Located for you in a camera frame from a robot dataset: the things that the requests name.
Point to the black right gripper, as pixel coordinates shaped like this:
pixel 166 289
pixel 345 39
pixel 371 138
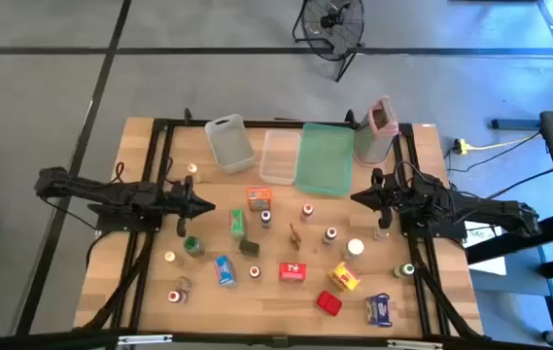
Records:
pixel 388 200

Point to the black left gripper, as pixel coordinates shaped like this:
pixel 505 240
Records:
pixel 181 201

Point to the yellow food colouring bottle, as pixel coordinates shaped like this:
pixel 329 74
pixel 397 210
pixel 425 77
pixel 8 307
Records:
pixel 170 256
pixel 192 169

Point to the green lid spice jar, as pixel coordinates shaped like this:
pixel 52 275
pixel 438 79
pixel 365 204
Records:
pixel 193 246

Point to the green mini cereal box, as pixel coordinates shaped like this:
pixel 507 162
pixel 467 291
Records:
pixel 237 223

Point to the white lid spice jar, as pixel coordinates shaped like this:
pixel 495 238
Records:
pixel 355 247

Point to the orange mini cereal box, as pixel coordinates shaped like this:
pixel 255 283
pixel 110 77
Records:
pixel 259 199

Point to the blue food colouring bottle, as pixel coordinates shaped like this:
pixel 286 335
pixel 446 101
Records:
pixel 266 217

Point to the yellow Corn Pops box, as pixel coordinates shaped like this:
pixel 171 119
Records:
pixel 344 277

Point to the red food colouring bottle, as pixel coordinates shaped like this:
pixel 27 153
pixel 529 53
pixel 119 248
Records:
pixel 174 296
pixel 254 271

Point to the red Froot Loops box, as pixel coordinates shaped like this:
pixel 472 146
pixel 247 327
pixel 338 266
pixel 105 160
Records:
pixel 292 271

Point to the red plastic box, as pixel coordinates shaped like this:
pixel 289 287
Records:
pixel 329 303

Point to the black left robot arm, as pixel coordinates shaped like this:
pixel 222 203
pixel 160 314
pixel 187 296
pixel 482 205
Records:
pixel 111 192

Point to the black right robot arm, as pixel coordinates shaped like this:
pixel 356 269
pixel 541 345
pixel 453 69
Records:
pixel 480 209

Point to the small clear glass jar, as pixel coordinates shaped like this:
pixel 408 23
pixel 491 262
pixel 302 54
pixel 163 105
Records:
pixel 183 284
pixel 381 235

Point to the purple food colouring bottle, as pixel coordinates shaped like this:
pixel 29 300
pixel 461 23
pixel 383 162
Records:
pixel 330 234

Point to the green plastic tray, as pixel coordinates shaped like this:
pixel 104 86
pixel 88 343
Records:
pixel 324 160

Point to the pink food colouring bottle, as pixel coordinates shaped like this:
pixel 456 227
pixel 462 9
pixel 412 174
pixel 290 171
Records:
pixel 307 211

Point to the dark green small box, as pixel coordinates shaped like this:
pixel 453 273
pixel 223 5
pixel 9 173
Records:
pixel 249 248

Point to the blue Rice Krispies box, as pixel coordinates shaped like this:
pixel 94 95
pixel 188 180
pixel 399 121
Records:
pixel 225 270

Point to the green food colouring bottle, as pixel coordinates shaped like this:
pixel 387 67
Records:
pixel 406 269

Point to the clear plastic container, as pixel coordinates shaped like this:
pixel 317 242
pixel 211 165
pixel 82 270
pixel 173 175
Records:
pixel 280 158

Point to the navy mini cereal box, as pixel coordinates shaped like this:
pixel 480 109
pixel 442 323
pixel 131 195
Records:
pixel 378 311

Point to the white paper sheet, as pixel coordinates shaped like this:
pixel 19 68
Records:
pixel 492 265

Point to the blue metal floor beam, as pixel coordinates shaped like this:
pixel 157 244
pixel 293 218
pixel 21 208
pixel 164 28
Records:
pixel 514 124

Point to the black floor fan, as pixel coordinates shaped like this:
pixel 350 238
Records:
pixel 328 22

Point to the black aluminium crossbar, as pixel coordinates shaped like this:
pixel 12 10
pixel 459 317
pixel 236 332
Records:
pixel 38 343

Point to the black caster wheel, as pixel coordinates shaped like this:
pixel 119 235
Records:
pixel 550 337

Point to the black aluminium table frame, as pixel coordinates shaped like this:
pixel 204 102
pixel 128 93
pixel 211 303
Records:
pixel 193 123

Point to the silver metal bracket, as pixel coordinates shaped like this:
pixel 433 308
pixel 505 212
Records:
pixel 414 344
pixel 145 339

